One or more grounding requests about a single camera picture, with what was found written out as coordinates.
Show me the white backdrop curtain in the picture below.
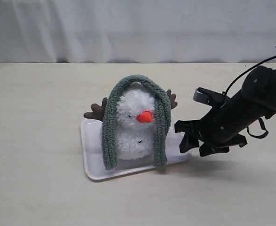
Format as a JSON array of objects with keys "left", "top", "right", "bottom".
[{"left": 0, "top": 0, "right": 276, "bottom": 63}]

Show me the green knitted scarf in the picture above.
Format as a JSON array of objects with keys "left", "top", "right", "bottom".
[{"left": 101, "top": 74, "right": 173, "bottom": 170}]

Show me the white plush snowman toy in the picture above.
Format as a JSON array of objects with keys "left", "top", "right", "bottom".
[{"left": 83, "top": 85, "right": 178, "bottom": 161}]

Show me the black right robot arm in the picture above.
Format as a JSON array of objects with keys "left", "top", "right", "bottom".
[{"left": 174, "top": 66, "right": 276, "bottom": 157}]

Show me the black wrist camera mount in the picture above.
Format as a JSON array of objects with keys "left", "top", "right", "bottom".
[{"left": 193, "top": 87, "right": 224, "bottom": 107}]

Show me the white rectangular tray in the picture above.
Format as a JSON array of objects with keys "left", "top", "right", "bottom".
[{"left": 80, "top": 116, "right": 191, "bottom": 181}]

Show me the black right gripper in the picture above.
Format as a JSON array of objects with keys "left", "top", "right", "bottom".
[{"left": 174, "top": 66, "right": 276, "bottom": 157}]

